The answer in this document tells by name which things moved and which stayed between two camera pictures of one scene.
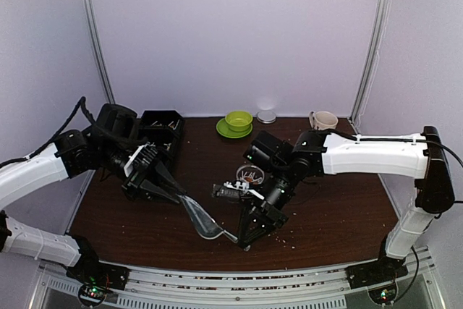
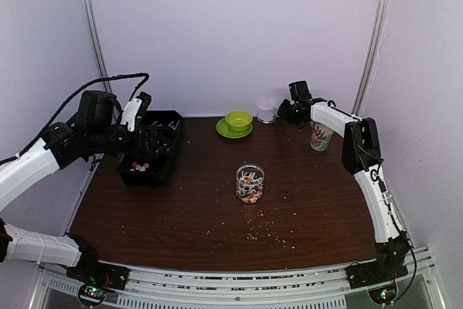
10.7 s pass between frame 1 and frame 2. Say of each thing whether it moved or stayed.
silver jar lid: stayed
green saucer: stayed
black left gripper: moved
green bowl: stayed
